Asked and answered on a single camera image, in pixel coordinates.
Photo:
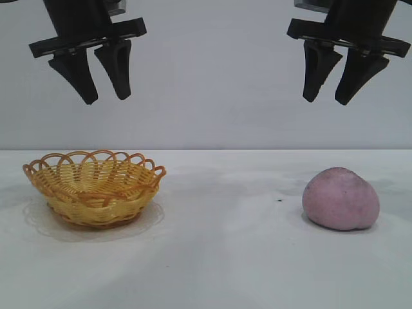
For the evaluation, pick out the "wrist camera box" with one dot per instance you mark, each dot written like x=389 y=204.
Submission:
x=117 y=6
x=309 y=4

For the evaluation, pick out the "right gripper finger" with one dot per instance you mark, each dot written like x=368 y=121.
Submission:
x=355 y=80
x=317 y=74

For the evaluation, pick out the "yellow woven plastic basket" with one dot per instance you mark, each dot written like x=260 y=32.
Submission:
x=96 y=193

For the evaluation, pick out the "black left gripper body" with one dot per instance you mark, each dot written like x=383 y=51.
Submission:
x=77 y=19

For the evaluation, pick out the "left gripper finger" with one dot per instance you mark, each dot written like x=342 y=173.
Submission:
x=78 y=80
x=117 y=71

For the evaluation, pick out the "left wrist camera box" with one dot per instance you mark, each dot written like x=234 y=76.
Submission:
x=117 y=6

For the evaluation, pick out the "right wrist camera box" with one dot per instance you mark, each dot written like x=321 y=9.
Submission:
x=309 y=4

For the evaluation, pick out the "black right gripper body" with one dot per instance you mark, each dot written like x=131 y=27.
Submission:
x=354 y=19

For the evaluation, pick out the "pink peach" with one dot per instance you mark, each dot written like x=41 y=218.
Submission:
x=341 y=199

